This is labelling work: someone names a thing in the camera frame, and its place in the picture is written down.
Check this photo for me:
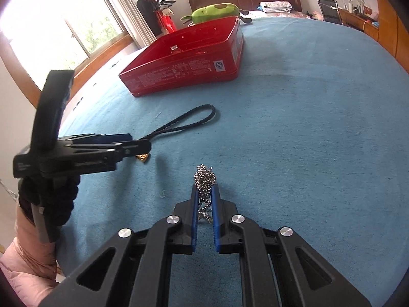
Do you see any silver chain necklace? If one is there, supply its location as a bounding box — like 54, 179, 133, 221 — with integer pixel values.
193, 164, 217, 224

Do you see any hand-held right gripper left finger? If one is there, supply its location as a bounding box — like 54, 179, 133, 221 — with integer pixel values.
38, 184, 199, 307

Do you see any red bag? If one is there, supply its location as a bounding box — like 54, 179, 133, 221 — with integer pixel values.
156, 8, 178, 34

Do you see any black braided cord gold pendant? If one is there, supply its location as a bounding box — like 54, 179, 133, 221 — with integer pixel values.
136, 103, 216, 164

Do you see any folded patterned blanket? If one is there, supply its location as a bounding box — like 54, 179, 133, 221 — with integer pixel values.
257, 2, 294, 14

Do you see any coat rack with dark clothes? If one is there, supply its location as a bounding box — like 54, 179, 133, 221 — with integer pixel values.
137, 0, 176, 36

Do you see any blue blanket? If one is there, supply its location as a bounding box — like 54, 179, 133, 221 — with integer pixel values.
56, 17, 409, 307

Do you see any green plush toy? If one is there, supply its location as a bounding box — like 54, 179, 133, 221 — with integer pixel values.
180, 3, 253, 25

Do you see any person's left hand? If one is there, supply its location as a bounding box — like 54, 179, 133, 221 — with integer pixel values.
17, 174, 80, 228

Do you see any wooden wardrobe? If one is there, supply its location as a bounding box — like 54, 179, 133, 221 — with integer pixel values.
375, 0, 409, 71

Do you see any wooden desk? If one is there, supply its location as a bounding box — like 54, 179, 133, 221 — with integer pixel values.
339, 8, 381, 39

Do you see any light curtain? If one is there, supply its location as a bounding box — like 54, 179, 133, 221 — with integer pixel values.
105, 0, 157, 48

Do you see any floral bedding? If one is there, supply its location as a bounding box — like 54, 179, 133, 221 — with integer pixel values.
249, 9, 312, 20

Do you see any red tin box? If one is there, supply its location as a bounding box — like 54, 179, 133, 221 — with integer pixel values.
118, 15, 245, 98

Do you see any person's left forearm pink sleeve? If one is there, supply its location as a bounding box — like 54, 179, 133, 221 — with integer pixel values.
0, 203, 63, 301

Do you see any large wooden frame window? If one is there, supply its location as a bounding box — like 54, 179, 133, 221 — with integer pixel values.
0, 0, 133, 107

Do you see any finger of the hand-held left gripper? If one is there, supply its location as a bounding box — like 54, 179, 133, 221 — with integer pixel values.
72, 139, 152, 164
58, 133, 133, 146

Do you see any black office chair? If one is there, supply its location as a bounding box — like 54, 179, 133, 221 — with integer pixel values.
316, 0, 342, 25

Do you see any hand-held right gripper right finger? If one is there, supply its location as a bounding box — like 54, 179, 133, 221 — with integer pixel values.
211, 184, 373, 307

